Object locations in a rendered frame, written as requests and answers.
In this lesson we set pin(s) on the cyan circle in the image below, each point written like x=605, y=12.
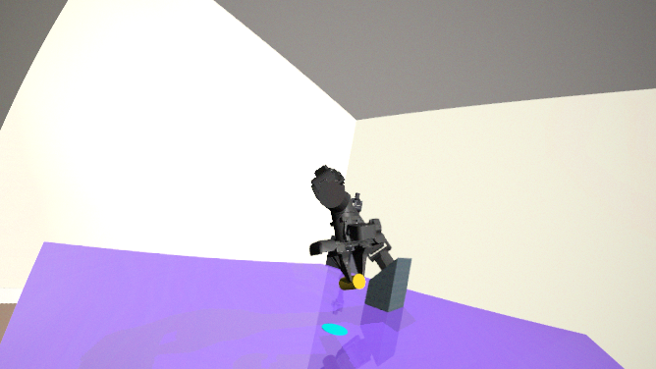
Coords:
x=334, y=329

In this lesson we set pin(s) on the yellow cylinder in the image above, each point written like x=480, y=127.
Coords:
x=358, y=282

